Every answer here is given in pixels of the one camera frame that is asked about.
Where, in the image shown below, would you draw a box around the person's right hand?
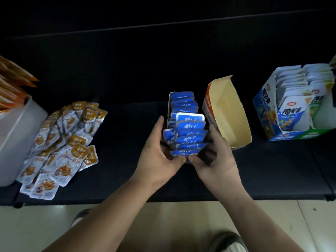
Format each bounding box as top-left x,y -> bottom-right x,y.
188,124 -> 245,195

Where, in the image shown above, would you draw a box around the person's left hand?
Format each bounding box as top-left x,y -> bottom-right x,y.
132,115 -> 187,190

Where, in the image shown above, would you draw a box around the person's left forearm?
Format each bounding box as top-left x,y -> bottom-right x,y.
42,173 -> 156,252

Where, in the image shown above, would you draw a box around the person's right forearm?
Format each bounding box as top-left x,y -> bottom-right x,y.
212,185 -> 306,252

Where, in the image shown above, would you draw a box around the empty orange white cardboard box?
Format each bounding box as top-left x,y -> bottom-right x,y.
202,75 -> 252,151

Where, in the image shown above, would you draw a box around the row of blue snack packets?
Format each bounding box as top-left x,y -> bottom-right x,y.
163,91 -> 209,157

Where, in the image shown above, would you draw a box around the blue green display box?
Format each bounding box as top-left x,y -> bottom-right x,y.
253,63 -> 336,142

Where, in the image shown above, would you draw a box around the row of blue white packets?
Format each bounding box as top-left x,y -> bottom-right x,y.
274,65 -> 313,132

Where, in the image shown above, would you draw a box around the pile of orange silver packets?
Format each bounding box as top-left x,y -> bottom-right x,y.
16,101 -> 109,201

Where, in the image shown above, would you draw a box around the person's right shoe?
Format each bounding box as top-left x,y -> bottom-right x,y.
209,231 -> 249,252

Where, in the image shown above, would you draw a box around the person's shoe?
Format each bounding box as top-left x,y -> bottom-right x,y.
209,231 -> 249,252
70,208 -> 93,229

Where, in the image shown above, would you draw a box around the row of green white packets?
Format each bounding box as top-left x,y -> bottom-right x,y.
302,63 -> 336,121

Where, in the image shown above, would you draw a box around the person's left shoe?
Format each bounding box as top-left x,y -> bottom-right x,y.
70,208 -> 93,229

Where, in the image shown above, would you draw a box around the white plastic container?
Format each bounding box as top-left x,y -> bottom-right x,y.
0,96 -> 49,187

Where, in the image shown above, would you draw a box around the row of orange packets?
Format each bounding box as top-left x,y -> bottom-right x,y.
0,55 -> 40,114

